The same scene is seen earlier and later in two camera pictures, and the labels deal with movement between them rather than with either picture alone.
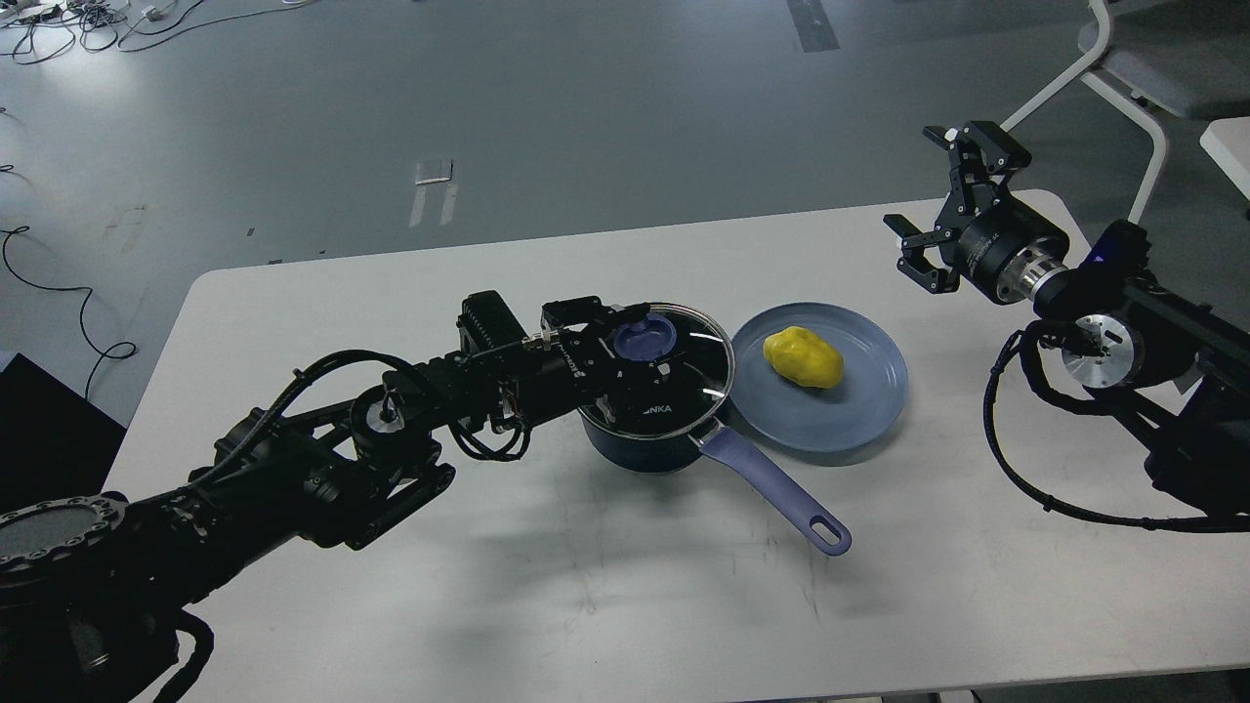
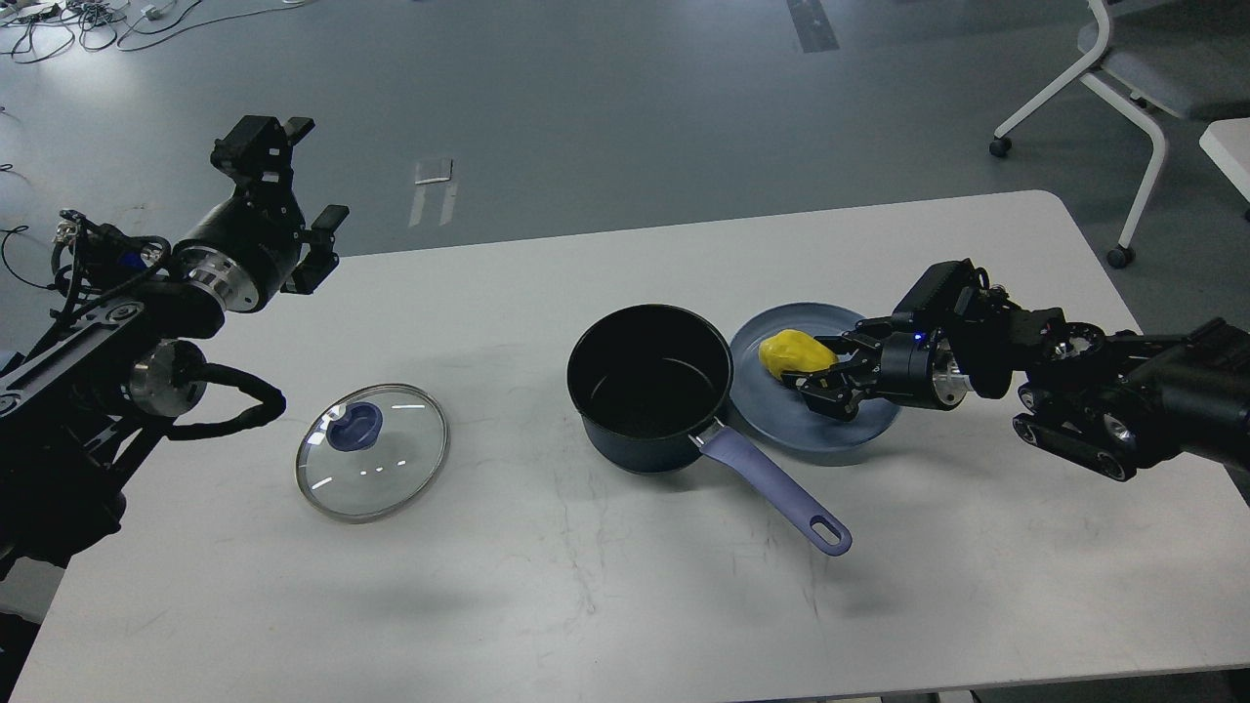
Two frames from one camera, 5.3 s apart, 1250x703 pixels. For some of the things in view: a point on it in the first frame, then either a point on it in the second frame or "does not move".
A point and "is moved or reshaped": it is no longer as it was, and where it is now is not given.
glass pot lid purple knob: (647, 340) is moved or reshaped
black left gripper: (559, 372) -> (240, 247)
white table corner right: (1228, 142) does not move
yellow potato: (800, 355) does not move
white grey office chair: (1155, 57) does not move
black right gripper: (1006, 248) -> (921, 366)
